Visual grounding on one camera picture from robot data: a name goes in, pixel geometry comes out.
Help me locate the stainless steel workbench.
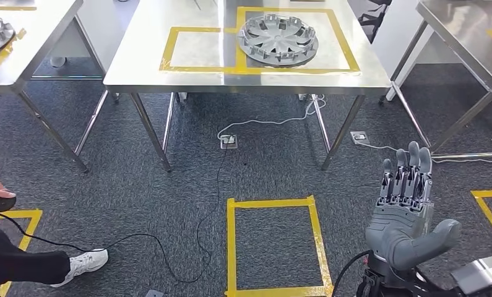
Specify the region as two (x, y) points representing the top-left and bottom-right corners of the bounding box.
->
(103, 0), (392, 173)

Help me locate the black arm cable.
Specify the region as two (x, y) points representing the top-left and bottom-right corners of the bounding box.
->
(332, 250), (371, 297)

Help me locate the person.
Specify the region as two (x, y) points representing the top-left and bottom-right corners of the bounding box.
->
(0, 219), (109, 297)

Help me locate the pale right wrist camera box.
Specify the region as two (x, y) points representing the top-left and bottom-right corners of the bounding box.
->
(451, 254), (492, 296)

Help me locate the white floor cable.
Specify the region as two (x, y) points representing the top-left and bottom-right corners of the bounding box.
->
(217, 95), (327, 141)
(356, 139), (492, 166)

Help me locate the black office chair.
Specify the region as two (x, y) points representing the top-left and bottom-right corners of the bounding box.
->
(348, 0), (393, 44)

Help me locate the black round controller puck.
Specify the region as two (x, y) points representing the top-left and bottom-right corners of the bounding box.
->
(0, 195), (17, 213)

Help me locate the white cabinet panel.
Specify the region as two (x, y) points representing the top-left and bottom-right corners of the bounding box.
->
(370, 0), (452, 103)

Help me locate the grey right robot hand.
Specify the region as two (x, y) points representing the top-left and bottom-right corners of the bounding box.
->
(365, 141), (462, 272)

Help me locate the white desk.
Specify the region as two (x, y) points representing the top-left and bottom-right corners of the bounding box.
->
(32, 0), (140, 79)

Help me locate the stainless steel table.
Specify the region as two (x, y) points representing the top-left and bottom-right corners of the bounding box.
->
(0, 0), (109, 174)
(379, 0), (492, 161)

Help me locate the black floor cable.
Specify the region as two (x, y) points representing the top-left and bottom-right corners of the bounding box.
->
(0, 143), (230, 285)

